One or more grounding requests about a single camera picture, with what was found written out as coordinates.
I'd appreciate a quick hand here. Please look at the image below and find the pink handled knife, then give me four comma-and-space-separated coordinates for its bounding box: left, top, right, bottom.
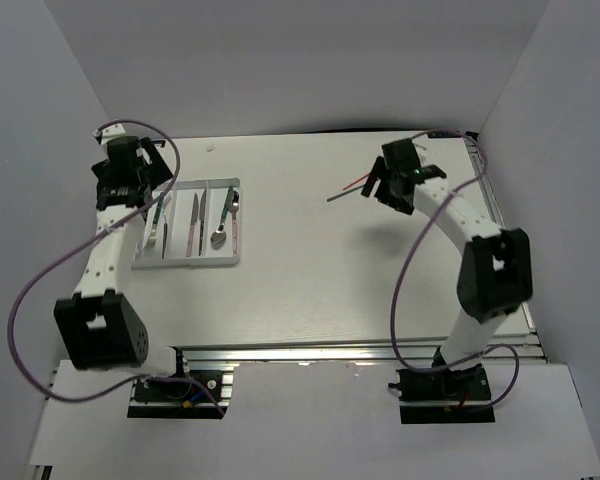
186, 193, 199, 258

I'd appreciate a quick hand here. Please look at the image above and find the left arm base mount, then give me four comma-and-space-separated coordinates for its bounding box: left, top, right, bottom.
127, 365, 235, 420

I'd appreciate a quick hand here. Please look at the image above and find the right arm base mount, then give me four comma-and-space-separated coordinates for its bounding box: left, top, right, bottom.
388, 365, 495, 425

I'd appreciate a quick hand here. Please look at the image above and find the pink handled spoon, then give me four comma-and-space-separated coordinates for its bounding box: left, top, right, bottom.
228, 190, 240, 256

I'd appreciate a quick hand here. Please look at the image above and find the green handled spoon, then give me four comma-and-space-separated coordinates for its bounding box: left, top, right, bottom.
210, 187, 234, 250

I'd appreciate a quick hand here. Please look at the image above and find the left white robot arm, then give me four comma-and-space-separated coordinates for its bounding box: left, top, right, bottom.
54, 122, 192, 399

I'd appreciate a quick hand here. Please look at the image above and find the long orange chopstick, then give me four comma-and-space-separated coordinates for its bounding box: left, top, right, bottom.
342, 173, 369, 191

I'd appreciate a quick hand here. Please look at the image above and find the right blue corner label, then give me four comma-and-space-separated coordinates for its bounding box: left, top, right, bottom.
427, 131, 462, 139

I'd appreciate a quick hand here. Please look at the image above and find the black handled fork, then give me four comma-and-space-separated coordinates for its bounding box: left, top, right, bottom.
161, 220, 170, 260

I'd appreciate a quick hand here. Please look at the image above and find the green handled fork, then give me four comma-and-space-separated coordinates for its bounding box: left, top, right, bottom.
143, 199, 165, 249

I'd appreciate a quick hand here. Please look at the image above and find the white utensil tray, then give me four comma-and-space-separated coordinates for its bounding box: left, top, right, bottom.
132, 177, 243, 270

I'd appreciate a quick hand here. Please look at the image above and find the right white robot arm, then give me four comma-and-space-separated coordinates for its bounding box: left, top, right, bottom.
361, 138, 533, 399

